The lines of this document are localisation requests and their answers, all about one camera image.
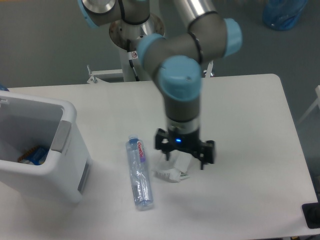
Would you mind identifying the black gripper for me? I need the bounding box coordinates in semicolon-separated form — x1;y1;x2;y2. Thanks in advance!
154;128;215;170

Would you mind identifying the white lidded trash can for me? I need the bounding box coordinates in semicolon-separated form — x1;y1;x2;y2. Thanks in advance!
0;91;92;203

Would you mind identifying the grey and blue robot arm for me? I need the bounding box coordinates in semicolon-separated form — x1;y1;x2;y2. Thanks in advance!
78;0;243;165

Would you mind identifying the blue object behind trash can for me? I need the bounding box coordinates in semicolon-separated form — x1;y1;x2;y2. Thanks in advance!
0;84;9;92

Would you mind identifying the crumpled white paper wrapper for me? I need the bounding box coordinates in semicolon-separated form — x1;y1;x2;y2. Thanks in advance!
152;150;193;183

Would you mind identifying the crushed clear plastic bottle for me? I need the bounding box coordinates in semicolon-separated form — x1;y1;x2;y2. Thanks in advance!
125;134;154;211

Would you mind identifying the white furniture leg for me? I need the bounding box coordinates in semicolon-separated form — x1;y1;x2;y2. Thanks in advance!
297;85;320;125

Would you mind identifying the black device at table edge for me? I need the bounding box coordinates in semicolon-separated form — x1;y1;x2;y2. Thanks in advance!
302;202;320;229

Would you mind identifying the blue snack packet in bin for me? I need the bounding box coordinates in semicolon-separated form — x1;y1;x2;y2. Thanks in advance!
17;146;49;166

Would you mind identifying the blue plastic bag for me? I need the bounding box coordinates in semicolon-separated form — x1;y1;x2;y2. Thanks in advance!
262;0;308;31

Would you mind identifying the white pedestal base frame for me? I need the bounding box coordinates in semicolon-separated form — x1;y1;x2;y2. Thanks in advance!
86;61;215;84

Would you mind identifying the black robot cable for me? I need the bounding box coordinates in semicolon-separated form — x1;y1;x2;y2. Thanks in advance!
126;39;141;82

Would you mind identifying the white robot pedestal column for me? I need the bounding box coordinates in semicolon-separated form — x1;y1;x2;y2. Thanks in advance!
109;13;165;82

